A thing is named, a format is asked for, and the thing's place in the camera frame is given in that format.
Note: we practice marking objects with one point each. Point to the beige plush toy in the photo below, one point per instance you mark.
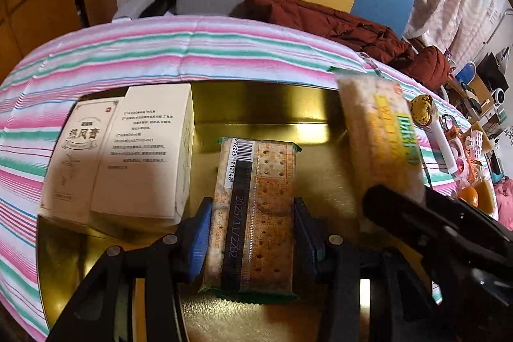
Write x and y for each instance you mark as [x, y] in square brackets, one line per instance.
[423, 109]

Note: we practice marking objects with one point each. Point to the striped blanket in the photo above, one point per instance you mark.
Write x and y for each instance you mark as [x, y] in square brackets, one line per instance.
[120, 49]

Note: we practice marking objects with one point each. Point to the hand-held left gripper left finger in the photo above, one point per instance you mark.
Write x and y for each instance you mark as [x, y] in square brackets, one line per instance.
[202, 242]

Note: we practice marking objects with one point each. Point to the wooden side table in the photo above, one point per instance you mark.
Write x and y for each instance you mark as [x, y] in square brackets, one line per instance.
[477, 95]

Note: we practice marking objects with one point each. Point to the clear cracker packet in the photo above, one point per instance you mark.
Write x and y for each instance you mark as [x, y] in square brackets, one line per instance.
[264, 205]

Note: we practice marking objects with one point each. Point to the small purple toy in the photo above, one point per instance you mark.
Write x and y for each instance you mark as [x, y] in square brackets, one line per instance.
[449, 61]

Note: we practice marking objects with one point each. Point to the pink cloth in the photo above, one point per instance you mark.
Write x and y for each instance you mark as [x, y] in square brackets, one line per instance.
[505, 201]

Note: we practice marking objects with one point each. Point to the white cardboard box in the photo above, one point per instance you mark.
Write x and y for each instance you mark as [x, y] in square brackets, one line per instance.
[140, 149]

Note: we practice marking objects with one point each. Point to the gold metal tray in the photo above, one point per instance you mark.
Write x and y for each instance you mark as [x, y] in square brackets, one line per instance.
[260, 105]

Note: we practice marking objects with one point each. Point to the orange fruit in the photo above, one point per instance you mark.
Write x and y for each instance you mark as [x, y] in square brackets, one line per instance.
[468, 195]

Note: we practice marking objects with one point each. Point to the red-brown jacket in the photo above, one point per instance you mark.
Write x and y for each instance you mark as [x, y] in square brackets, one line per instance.
[328, 19]

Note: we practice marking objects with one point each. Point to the small white device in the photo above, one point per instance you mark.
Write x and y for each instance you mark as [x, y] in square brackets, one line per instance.
[501, 96]

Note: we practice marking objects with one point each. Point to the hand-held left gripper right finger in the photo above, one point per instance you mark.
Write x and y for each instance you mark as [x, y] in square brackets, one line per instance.
[305, 238]

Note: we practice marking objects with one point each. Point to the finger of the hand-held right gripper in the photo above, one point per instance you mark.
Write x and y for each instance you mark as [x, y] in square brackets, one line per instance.
[473, 216]
[421, 220]

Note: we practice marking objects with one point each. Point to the yellow snack packet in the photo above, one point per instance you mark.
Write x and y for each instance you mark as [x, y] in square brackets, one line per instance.
[376, 141]

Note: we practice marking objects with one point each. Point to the black box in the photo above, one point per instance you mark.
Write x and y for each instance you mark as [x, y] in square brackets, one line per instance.
[491, 71]

